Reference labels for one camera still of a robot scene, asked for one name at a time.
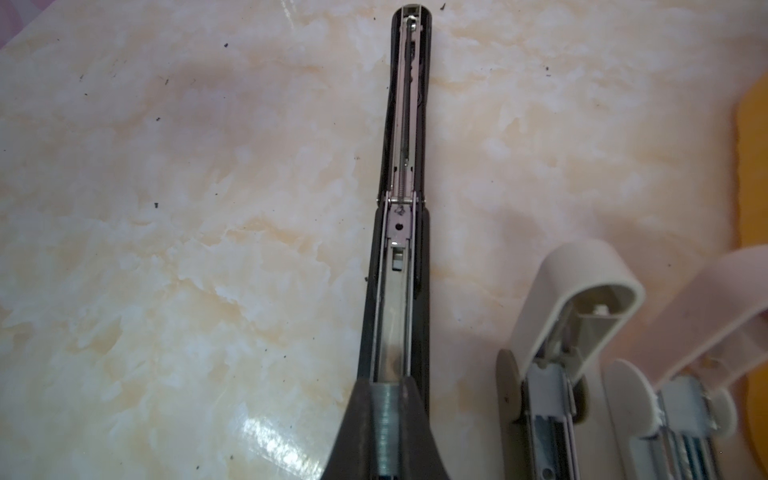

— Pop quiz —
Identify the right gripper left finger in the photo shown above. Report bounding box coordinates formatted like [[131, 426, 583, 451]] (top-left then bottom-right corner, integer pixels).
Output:
[[321, 378, 375, 480]]

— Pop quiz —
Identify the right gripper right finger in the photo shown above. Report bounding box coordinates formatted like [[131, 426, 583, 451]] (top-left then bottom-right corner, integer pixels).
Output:
[[398, 377, 449, 480]]

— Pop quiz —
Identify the staple strip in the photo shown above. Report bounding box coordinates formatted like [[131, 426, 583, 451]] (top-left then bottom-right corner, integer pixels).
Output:
[[371, 383, 400, 479]]

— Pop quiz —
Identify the black stapler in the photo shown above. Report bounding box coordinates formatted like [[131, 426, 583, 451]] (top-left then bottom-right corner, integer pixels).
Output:
[[357, 4, 432, 403]]

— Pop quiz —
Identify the yellow plastic tray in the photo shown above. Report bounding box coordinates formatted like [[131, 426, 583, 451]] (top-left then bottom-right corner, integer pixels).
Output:
[[736, 76, 767, 471]]

